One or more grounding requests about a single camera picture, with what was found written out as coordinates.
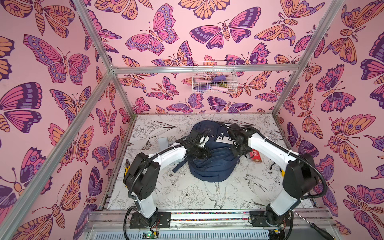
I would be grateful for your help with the small green circuit board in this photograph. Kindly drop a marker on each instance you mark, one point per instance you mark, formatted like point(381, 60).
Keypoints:
point(148, 235)

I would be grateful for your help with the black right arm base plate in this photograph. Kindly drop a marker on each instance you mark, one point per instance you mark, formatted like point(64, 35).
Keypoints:
point(258, 218)

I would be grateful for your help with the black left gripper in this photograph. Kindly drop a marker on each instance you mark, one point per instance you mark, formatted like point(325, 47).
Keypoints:
point(205, 156)

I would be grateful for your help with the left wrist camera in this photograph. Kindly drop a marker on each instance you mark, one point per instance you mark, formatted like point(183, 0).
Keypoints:
point(203, 141)

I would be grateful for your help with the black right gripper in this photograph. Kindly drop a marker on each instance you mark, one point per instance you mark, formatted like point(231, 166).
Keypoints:
point(237, 149)

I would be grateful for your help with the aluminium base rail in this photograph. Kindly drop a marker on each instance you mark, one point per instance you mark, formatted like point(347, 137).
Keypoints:
point(212, 225)

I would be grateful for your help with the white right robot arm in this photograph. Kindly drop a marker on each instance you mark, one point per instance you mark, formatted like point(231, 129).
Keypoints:
point(301, 180)

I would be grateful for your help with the white wire wall basket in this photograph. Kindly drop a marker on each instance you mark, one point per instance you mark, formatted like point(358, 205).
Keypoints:
point(215, 79)

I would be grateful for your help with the navy blue student backpack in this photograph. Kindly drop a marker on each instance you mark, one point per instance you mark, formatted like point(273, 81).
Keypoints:
point(220, 162)

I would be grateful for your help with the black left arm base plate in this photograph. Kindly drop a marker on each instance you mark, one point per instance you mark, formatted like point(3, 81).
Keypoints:
point(161, 220)

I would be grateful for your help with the yellow handled pliers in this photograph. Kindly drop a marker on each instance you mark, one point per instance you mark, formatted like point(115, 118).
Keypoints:
point(127, 167)

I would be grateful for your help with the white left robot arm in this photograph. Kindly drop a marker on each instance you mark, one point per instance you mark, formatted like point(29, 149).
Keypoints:
point(141, 176)

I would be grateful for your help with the black screwdriver handle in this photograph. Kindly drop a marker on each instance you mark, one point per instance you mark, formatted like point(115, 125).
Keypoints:
point(320, 231)

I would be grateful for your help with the red pencil box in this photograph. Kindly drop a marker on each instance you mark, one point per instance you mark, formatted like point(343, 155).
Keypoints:
point(255, 156)

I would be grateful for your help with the silver pencil case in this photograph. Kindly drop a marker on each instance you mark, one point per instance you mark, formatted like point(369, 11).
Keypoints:
point(163, 143)

